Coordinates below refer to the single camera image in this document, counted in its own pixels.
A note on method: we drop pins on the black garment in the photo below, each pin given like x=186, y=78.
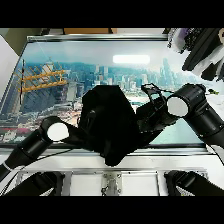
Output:
x=106, y=116

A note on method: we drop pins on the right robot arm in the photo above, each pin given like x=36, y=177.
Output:
x=203, y=116

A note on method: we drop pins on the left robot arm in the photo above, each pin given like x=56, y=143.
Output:
x=33, y=146

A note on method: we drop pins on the wooden peg rack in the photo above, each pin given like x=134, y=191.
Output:
x=40, y=77

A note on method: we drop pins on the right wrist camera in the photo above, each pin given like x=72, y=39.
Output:
x=148, y=88

